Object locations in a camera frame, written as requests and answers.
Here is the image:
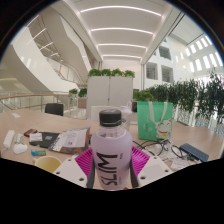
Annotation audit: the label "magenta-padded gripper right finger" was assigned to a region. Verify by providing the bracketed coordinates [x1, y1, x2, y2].
[129, 145, 175, 189]

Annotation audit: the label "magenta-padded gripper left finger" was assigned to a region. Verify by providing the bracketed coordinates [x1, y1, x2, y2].
[52, 147, 96, 189]

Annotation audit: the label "lilac drink bottle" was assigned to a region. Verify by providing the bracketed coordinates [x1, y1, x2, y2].
[90, 108, 134, 191]

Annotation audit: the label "pale yellow mug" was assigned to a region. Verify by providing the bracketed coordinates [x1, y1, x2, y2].
[32, 155, 63, 175]

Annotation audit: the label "printed magazine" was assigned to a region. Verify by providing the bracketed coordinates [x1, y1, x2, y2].
[47, 126, 91, 155]

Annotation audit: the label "small teal packet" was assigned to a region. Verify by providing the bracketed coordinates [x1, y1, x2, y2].
[30, 148, 47, 157]

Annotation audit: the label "dark blue keyboard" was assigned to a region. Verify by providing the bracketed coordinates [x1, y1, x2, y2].
[178, 142, 211, 164]

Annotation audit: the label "green tote bag, cat print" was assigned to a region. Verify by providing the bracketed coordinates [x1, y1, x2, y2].
[136, 100, 175, 142]

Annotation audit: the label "white computer mouse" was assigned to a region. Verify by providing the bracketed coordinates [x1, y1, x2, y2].
[12, 142, 29, 156]

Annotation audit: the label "red and black phone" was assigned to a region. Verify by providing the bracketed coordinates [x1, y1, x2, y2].
[23, 127, 39, 138]

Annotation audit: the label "clear plastic tumbler with lid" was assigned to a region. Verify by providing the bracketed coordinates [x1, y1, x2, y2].
[119, 104, 134, 132]

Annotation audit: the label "small white charger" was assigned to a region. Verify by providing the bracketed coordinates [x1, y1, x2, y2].
[13, 133, 25, 145]

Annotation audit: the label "black chair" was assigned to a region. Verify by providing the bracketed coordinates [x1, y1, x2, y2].
[43, 102, 65, 117]

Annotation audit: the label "white power strip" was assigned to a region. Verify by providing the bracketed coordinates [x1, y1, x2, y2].
[2, 129, 16, 150]

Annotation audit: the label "small planters with green plants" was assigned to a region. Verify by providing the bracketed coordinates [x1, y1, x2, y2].
[67, 87, 89, 110]

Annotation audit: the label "row of potted green trees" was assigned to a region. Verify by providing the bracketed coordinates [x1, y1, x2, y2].
[132, 70, 224, 135]

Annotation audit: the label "white planter cabinet with plants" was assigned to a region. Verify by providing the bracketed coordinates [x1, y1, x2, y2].
[85, 67, 136, 118]

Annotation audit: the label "tangled black cables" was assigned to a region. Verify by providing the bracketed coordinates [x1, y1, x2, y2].
[132, 138, 185, 162]

